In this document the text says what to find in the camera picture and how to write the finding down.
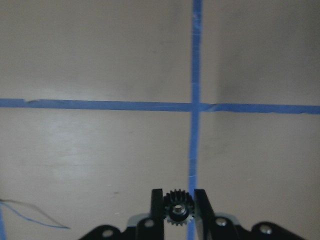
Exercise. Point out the small black bearing gear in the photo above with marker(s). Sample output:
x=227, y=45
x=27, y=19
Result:
x=179, y=207

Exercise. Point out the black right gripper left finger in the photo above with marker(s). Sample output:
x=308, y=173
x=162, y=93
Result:
x=150, y=227

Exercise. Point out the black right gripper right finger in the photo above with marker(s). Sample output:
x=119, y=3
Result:
x=210, y=226

